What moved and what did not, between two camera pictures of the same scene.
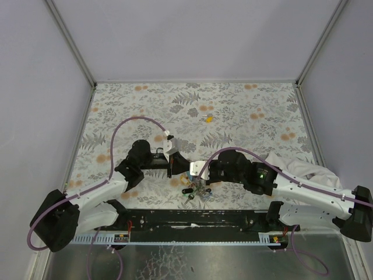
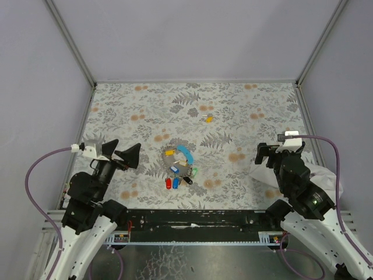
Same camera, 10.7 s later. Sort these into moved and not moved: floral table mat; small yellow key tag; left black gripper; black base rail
Moved: left black gripper; small yellow key tag
Not moved: floral table mat; black base rail
